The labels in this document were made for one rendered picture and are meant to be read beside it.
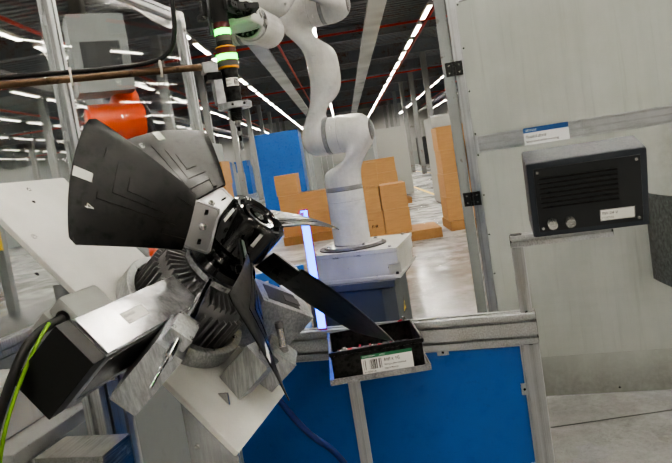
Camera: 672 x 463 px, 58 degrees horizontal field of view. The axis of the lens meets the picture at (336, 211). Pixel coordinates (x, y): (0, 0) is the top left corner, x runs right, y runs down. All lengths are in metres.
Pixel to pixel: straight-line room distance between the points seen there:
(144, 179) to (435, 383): 0.96
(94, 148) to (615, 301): 2.56
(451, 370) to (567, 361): 1.58
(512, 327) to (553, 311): 1.52
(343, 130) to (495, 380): 0.85
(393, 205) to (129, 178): 7.91
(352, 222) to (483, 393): 0.65
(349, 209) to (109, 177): 1.02
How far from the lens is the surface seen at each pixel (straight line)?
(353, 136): 1.87
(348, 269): 1.86
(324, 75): 1.90
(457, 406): 1.68
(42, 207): 1.34
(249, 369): 1.19
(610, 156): 1.49
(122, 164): 1.05
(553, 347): 3.15
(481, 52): 2.99
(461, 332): 1.59
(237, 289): 0.88
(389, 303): 1.85
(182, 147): 1.35
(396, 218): 8.87
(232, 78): 1.27
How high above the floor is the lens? 1.30
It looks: 5 degrees down
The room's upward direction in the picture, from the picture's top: 9 degrees counter-clockwise
